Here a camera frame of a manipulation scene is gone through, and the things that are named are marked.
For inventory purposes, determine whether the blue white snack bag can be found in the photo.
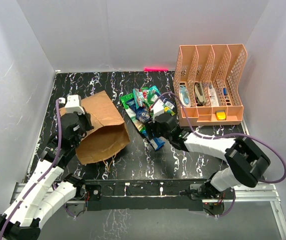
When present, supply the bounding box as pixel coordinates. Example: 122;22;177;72
135;98;176;126

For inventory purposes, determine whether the orange plastic desk organizer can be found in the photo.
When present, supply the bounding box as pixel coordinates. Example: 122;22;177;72
173;44;247;127

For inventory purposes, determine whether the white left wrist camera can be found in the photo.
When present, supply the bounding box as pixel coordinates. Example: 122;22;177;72
59;94;86;116

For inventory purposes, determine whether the yellow small object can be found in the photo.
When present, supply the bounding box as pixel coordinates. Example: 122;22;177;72
215;111;226;121

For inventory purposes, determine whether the grey stapler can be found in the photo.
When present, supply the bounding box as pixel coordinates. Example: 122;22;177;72
194;82;206;105

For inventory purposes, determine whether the dark blue snack bag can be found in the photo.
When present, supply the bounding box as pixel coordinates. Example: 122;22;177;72
127;99;144;117

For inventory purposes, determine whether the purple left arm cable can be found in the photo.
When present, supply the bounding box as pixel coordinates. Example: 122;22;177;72
0;98;86;240

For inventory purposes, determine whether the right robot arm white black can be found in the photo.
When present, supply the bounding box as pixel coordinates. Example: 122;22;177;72
145;113;270;199

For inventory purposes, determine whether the green Chuba cassava chips bag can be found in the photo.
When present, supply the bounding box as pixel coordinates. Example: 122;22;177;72
120;90;147;136

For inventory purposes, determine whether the green white snack bag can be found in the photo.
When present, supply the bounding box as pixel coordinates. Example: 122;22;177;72
146;90;175;116

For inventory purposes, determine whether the pink tape strip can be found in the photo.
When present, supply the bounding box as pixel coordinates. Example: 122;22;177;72
144;66;168;72

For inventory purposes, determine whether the blue white tape dispenser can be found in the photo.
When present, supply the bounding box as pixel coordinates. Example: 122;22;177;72
179;83;191;107

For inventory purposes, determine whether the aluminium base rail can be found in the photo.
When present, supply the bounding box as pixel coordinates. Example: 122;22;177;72
4;178;286;240

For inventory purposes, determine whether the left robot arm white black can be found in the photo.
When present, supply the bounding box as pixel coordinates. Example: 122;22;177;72
0;107;93;240

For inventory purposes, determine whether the white small packet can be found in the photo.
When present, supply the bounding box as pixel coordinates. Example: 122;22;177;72
208;84;219;107

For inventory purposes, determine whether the blue small connector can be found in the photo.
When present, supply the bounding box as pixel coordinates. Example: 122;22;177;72
223;87;228;96

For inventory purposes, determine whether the small blue snack packet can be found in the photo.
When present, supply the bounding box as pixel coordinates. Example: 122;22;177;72
148;137;165;151

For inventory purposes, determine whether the teal red candy bag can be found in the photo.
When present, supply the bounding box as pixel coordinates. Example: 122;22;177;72
133;86;160;109

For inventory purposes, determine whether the brown paper bag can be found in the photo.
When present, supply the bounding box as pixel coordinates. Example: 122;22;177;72
59;90;131;173

